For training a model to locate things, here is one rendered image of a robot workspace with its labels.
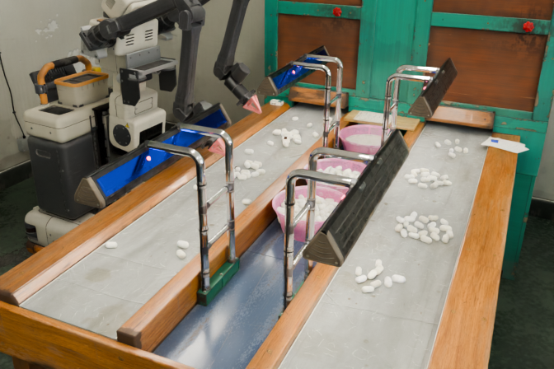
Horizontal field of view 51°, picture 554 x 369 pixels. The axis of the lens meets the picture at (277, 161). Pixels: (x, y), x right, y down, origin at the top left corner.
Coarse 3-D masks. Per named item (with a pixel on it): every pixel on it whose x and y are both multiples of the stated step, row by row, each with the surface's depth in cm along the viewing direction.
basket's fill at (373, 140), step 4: (356, 136) 261; (360, 136) 262; (364, 136) 261; (368, 136) 261; (372, 136) 262; (376, 136) 263; (380, 136) 263; (348, 140) 257; (352, 140) 257; (356, 140) 257; (360, 140) 256; (364, 140) 256; (368, 140) 258; (372, 140) 256; (376, 140) 257; (380, 140) 257; (364, 144) 251; (368, 144) 253; (372, 144) 252; (376, 144) 252; (380, 144) 252
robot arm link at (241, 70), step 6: (234, 66) 249; (240, 66) 247; (246, 66) 250; (216, 72) 252; (222, 72) 250; (228, 72) 251; (234, 72) 248; (240, 72) 246; (246, 72) 247; (222, 78) 252; (234, 78) 248; (240, 78) 248
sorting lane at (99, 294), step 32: (288, 128) 268; (320, 128) 269; (224, 160) 233; (256, 160) 233; (288, 160) 234; (192, 192) 206; (256, 192) 206; (160, 224) 184; (192, 224) 184; (224, 224) 185; (96, 256) 166; (128, 256) 167; (160, 256) 167; (192, 256) 167; (64, 288) 152; (96, 288) 152; (128, 288) 152; (160, 288) 153; (64, 320) 140; (96, 320) 140
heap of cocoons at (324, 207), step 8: (296, 200) 201; (304, 200) 201; (320, 200) 200; (328, 200) 201; (280, 208) 194; (296, 208) 194; (320, 208) 197; (328, 208) 195; (304, 216) 190; (320, 216) 192; (328, 216) 190
